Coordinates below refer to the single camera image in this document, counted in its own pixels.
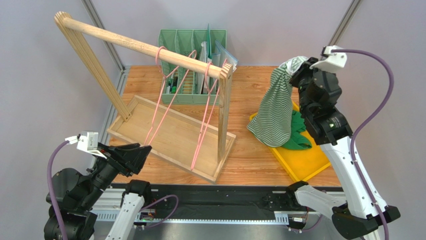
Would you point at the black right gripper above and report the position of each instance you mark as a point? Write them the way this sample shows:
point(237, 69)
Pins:
point(302, 76)

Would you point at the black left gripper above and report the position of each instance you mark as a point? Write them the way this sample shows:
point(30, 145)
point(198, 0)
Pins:
point(126, 158)

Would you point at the green white striped tank top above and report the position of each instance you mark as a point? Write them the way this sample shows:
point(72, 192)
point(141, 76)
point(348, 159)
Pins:
point(272, 123)

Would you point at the pink wire hanger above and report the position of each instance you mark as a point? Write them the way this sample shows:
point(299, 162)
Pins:
point(211, 143)

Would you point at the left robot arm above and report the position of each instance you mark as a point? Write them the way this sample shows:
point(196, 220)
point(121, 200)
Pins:
point(72, 195)

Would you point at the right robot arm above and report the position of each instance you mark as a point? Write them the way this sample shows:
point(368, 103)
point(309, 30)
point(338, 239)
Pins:
point(361, 211)

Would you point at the wooden clothes rack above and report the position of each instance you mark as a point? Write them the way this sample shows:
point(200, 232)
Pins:
point(172, 134)

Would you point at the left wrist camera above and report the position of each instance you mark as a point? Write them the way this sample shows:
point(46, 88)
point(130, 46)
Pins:
point(87, 141)

